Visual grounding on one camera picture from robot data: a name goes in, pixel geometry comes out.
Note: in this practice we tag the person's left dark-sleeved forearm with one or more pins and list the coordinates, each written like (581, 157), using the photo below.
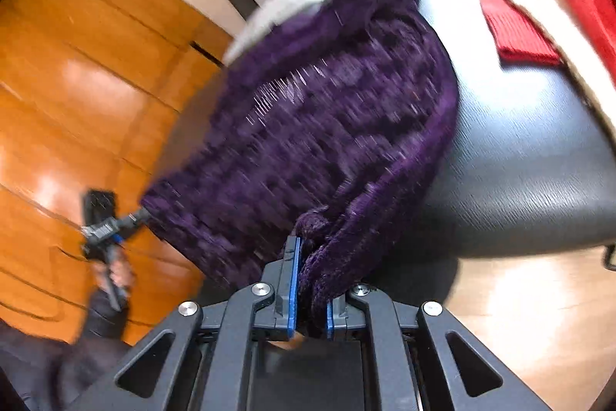
(49, 374)

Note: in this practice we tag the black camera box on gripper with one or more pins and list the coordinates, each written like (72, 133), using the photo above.
(97, 206)

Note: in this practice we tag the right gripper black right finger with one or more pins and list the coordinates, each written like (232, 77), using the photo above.
(345, 318)

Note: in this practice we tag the person's left hand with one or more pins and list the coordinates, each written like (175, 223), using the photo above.
(119, 272)

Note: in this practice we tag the purple velvet embroidered top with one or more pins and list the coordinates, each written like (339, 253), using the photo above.
(331, 129)

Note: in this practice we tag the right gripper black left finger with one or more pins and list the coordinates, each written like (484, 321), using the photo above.
(277, 292)

